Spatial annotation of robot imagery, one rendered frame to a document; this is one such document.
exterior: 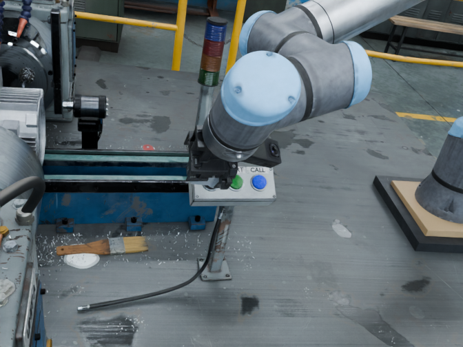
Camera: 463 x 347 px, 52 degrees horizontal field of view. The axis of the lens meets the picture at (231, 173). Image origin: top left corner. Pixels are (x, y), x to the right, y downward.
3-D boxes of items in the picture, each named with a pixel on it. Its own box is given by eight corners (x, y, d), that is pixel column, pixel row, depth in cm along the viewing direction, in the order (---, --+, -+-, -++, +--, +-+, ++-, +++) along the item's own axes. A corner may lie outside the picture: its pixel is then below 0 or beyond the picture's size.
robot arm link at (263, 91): (320, 101, 58) (249, 122, 55) (283, 141, 70) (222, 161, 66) (287, 37, 60) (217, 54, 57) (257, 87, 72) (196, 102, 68)
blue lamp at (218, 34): (206, 40, 132) (208, 25, 130) (202, 33, 137) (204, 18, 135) (227, 43, 134) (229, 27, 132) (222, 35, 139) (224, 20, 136)
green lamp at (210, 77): (200, 85, 140) (202, 71, 137) (196, 77, 144) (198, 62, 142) (219, 87, 141) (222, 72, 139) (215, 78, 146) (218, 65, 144)
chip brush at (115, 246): (56, 260, 105) (56, 257, 105) (56, 244, 109) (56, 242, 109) (149, 251, 112) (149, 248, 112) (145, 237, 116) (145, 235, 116)
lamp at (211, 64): (202, 71, 137) (204, 56, 135) (198, 62, 142) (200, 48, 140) (222, 72, 139) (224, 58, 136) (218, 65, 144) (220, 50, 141)
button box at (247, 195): (189, 206, 96) (194, 199, 91) (187, 173, 98) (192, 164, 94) (269, 206, 101) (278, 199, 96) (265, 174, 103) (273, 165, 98)
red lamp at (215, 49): (204, 56, 135) (206, 40, 132) (200, 48, 140) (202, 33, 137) (224, 58, 136) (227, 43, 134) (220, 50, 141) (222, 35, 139)
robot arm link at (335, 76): (332, 24, 71) (261, 41, 67) (386, 51, 63) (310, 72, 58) (326, 82, 77) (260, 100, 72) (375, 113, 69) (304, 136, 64)
